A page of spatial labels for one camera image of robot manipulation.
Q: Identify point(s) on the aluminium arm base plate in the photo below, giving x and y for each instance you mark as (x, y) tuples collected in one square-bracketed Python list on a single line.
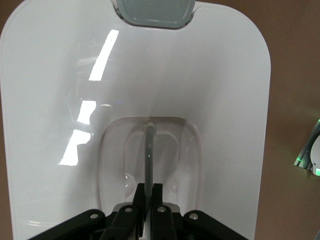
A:
[(306, 150)]

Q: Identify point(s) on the white plastic box lid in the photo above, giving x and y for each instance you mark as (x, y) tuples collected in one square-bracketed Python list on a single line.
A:
[(175, 75)]

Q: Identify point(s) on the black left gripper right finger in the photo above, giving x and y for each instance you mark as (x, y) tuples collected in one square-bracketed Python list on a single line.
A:
[(165, 225)]

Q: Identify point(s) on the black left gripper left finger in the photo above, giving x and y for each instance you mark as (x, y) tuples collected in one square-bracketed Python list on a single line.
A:
[(125, 222)]

